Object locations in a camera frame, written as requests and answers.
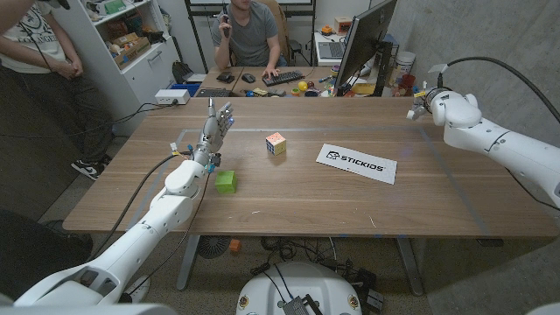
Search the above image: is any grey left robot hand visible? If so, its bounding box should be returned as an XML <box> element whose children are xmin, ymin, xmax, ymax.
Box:
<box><xmin>192</xmin><ymin>96</ymin><xmax>235</xmax><ymax>174</ymax></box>

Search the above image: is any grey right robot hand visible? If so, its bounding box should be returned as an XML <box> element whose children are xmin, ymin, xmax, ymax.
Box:
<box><xmin>405</xmin><ymin>96</ymin><xmax>434</xmax><ymax>122</ymax></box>

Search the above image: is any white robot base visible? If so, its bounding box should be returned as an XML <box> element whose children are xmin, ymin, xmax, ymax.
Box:
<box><xmin>235</xmin><ymin>261</ymin><xmax>363</xmax><ymax>315</ymax></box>

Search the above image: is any green block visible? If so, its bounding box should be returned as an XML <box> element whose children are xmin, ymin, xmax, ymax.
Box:
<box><xmin>213</xmin><ymin>170</ymin><xmax>239</xmax><ymax>195</ymax></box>

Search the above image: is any pastel Rubik's cube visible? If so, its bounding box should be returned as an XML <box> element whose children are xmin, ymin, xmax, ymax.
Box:
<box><xmin>265</xmin><ymin>131</ymin><xmax>288</xmax><ymax>158</ymax></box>

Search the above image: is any white Stickios sticker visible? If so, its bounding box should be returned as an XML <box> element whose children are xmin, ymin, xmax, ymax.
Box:
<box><xmin>315</xmin><ymin>143</ymin><xmax>399</xmax><ymax>186</ymax></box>

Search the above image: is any white plastic bucket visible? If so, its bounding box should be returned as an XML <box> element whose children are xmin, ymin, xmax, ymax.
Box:
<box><xmin>393</xmin><ymin>51</ymin><xmax>417</xmax><ymax>80</ymax></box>

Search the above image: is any white power box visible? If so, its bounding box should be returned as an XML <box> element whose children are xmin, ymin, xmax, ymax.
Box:
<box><xmin>154</xmin><ymin>88</ymin><xmax>192</xmax><ymax>106</ymax></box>

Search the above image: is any wooden office desk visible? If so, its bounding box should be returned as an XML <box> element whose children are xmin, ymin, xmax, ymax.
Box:
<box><xmin>199</xmin><ymin>65</ymin><xmax>351</xmax><ymax>98</ymax></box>

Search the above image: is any black bag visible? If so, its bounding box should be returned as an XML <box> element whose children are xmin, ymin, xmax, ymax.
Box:
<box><xmin>171</xmin><ymin>59</ymin><xmax>193</xmax><ymax>84</ymax></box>

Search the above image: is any black computer monitor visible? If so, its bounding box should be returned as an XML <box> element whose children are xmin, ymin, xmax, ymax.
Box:
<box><xmin>332</xmin><ymin>0</ymin><xmax>399</xmax><ymax>97</ymax></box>

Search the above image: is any black keyboard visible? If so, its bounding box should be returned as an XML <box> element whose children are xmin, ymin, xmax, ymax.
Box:
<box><xmin>262</xmin><ymin>70</ymin><xmax>306</xmax><ymax>88</ymax></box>

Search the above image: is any white shelf cabinet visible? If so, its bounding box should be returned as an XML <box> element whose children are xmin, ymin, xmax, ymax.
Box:
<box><xmin>52</xmin><ymin>0</ymin><xmax>183</xmax><ymax>137</ymax></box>

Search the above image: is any seated person grey shirt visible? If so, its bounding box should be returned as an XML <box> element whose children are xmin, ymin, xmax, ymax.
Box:
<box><xmin>211</xmin><ymin>0</ymin><xmax>290</xmax><ymax>81</ymax></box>

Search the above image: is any black round fan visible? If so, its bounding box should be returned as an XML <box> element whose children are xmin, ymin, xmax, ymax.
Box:
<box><xmin>196</xmin><ymin>235</ymin><xmax>232</xmax><ymax>260</ymax></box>

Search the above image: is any white side table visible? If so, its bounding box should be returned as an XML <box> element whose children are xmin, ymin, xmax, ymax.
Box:
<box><xmin>313</xmin><ymin>29</ymin><xmax>351</xmax><ymax>67</ymax></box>

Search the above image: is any black handheld device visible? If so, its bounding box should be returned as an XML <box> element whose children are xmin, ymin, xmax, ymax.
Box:
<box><xmin>221</xmin><ymin>3</ymin><xmax>231</xmax><ymax>39</ymax></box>

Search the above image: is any wooden box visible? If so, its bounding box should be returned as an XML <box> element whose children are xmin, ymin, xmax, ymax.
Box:
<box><xmin>333</xmin><ymin>16</ymin><xmax>354</xmax><ymax>34</ymax></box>

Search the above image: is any cardboard box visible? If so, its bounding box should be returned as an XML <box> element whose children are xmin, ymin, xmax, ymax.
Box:
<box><xmin>112</xmin><ymin>35</ymin><xmax>152</xmax><ymax>70</ymax></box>

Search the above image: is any grey table leg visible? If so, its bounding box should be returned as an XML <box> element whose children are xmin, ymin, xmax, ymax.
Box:
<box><xmin>395</xmin><ymin>237</ymin><xmax>424</xmax><ymax>298</ymax></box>
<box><xmin>176</xmin><ymin>234</ymin><xmax>201</xmax><ymax>292</ymax></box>

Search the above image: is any standing person white shirt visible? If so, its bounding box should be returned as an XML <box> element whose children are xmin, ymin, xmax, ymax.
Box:
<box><xmin>0</xmin><ymin>0</ymin><xmax>116</xmax><ymax>181</ymax></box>

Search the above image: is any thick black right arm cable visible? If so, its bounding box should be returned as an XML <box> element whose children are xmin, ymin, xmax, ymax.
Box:
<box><xmin>430</xmin><ymin>55</ymin><xmax>560</xmax><ymax>124</ymax></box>

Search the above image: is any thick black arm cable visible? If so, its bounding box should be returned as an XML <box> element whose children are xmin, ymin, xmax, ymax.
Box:
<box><xmin>89</xmin><ymin>150</ymin><xmax>193</xmax><ymax>263</ymax></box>
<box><xmin>430</xmin><ymin>55</ymin><xmax>560</xmax><ymax>124</ymax></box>

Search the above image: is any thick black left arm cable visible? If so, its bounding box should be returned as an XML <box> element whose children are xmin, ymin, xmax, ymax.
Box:
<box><xmin>89</xmin><ymin>150</ymin><xmax>193</xmax><ymax>263</ymax></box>

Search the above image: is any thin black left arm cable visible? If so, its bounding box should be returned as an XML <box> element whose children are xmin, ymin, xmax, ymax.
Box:
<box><xmin>126</xmin><ymin>172</ymin><xmax>212</xmax><ymax>297</ymax></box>

